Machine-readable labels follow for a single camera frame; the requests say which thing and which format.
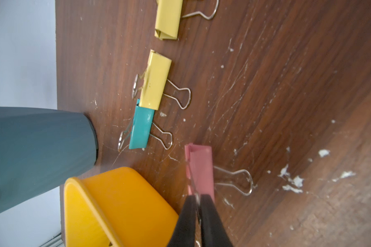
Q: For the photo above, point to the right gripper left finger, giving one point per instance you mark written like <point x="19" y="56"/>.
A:
<point x="184" y="232"/>

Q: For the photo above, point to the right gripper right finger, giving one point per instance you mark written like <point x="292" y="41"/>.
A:
<point x="212" y="230"/>

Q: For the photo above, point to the yellow plastic storage box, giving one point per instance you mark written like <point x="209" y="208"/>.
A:
<point x="118" y="208"/>

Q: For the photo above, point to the pink binder clip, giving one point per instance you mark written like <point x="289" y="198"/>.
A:
<point x="200" y="173"/>

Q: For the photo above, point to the teal binder clip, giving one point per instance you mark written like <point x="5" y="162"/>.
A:
<point x="138" y="130"/>

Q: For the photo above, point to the yellow binder clip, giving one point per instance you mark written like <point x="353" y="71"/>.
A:
<point x="152" y="82"/>
<point x="169" y="15"/>

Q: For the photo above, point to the potted plant blue-grey pot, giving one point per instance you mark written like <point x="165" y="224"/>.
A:
<point x="40" y="149"/>

